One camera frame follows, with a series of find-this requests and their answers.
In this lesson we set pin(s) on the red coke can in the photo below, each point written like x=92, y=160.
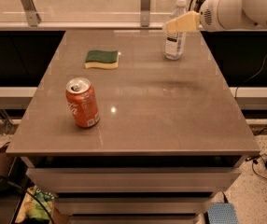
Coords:
x=82, y=103

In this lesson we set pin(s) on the middle metal railing bracket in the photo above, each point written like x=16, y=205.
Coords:
x=145, y=13

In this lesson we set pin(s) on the left metal railing bracket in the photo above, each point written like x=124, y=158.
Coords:
x=31, y=13

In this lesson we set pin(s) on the clear plastic water bottle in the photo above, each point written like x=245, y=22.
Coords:
x=175, y=42

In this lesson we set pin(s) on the metal railing bracket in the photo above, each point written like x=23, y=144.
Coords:
x=145, y=13
x=31, y=13

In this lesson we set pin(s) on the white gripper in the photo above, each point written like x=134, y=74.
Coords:
x=208, y=17

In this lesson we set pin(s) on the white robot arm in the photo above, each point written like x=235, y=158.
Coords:
x=256, y=10

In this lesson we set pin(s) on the green yellow sponge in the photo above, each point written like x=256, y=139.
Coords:
x=102, y=59

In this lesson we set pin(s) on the green snack bag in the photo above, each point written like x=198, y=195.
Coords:
x=36, y=207

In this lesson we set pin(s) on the blue perforated box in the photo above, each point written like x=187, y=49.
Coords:
x=221, y=213

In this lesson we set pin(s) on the grey drawer cabinet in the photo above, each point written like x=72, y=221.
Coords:
x=169, y=138

